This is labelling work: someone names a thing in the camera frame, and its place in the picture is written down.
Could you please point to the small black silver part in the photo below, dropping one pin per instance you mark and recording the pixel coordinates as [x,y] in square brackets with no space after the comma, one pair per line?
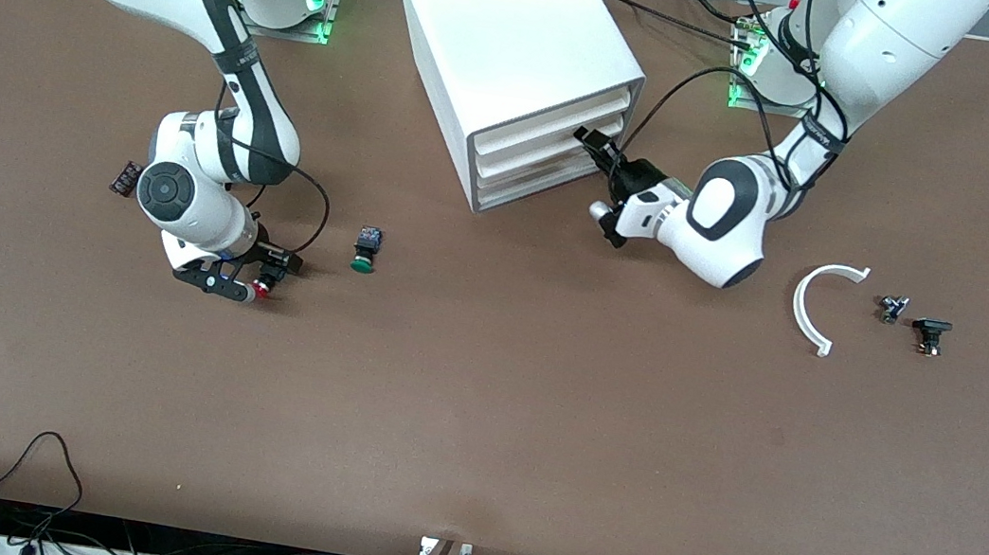
[892,309]

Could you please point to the red push button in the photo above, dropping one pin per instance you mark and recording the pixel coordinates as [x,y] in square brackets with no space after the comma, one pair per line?
[262,289]

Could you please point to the green push button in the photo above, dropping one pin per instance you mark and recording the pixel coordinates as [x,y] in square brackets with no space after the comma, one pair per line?
[365,251]

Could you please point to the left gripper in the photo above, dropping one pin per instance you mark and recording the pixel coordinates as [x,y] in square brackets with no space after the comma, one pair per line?
[633,177]

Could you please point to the dark cylindrical capacitor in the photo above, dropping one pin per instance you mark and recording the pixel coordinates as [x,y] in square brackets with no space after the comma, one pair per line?
[123,178]

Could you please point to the white curved plastic piece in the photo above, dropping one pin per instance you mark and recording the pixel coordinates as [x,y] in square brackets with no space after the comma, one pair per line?
[796,308]

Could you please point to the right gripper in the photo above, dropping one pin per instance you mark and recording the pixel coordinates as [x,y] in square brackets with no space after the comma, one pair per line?
[272,255]

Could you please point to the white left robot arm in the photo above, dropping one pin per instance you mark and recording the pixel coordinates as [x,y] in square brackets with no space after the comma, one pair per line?
[888,43]

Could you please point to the black button part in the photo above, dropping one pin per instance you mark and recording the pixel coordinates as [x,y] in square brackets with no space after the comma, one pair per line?
[931,327]

